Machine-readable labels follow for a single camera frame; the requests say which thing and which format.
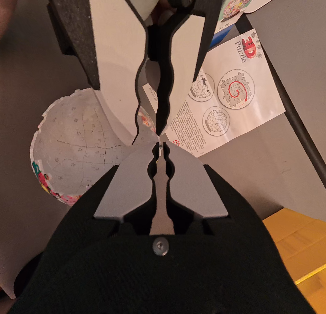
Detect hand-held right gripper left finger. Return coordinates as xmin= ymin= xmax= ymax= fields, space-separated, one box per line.
xmin=94 ymin=141 xmax=161 ymax=235

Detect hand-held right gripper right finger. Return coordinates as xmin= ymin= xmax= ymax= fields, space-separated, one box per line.
xmin=163 ymin=141 xmax=229 ymax=235

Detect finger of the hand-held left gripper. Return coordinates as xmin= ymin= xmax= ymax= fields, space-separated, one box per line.
xmin=148 ymin=14 xmax=205 ymax=136
xmin=88 ymin=0 xmax=149 ymax=146

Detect colourful puzzle ball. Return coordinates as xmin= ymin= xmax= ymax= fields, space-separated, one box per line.
xmin=30 ymin=88 xmax=160 ymax=207

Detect person's left forearm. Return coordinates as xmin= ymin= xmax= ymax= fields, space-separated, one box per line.
xmin=0 ymin=0 xmax=23 ymax=38

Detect colourful puzzle box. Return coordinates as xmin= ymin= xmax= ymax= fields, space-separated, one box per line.
xmin=213 ymin=0 xmax=263 ymax=43

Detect person's left hand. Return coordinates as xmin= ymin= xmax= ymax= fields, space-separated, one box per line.
xmin=149 ymin=3 xmax=178 ymax=27

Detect white instruction leaflet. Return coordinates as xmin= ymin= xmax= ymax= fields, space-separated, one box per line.
xmin=143 ymin=28 xmax=286 ymax=158

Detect yellow cardboard box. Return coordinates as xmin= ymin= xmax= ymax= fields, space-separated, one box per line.
xmin=262 ymin=207 xmax=326 ymax=314

